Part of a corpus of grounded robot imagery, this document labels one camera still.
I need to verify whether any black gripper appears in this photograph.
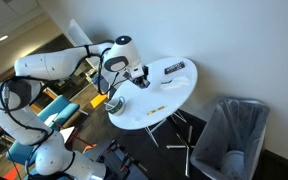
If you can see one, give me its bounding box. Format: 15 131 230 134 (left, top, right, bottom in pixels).
140 66 148 80

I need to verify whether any blue pasta box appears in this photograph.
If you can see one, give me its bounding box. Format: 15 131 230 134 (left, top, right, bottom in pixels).
139 79 150 88

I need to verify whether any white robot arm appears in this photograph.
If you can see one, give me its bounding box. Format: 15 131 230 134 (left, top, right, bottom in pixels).
0 36 148 180

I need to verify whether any round white table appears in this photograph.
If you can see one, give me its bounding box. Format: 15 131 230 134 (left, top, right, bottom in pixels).
109 57 198 130

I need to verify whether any yellow crayon marker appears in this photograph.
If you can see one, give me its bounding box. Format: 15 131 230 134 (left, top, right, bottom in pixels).
146 105 167 115

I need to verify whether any crumpled clear plastic wrap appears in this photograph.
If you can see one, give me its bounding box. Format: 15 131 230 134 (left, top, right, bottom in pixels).
160 76 190 90

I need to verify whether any black perforated workbench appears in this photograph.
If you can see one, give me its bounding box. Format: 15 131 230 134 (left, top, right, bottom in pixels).
96 140 149 180

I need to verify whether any white side table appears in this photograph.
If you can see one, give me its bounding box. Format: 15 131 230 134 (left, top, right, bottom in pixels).
45 113 74 143

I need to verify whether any trash bin with liner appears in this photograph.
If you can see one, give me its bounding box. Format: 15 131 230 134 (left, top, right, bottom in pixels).
190 98 270 180

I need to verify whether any blue sofa chair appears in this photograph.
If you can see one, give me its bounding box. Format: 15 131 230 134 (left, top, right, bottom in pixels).
5 94 81 166

